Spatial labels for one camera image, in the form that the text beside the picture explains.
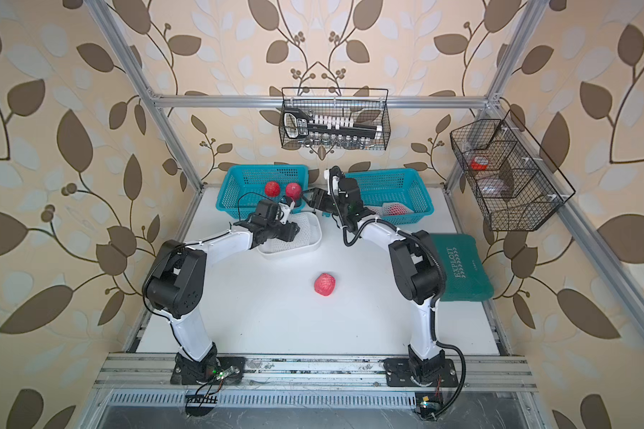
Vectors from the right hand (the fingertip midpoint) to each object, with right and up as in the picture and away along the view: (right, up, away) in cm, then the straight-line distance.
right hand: (305, 195), depth 91 cm
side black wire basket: (+61, +2, -17) cm, 63 cm away
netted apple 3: (+7, -29, -6) cm, 30 cm away
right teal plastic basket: (+40, +6, +28) cm, 49 cm away
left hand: (-7, -9, +6) cm, 13 cm away
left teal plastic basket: (-31, +6, +29) cm, 42 cm away
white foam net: (-1, -15, +4) cm, 15 cm away
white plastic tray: (-12, -19, +6) cm, 23 cm away
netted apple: (-7, +3, +21) cm, 22 cm away
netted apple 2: (-17, +4, +24) cm, 30 cm away
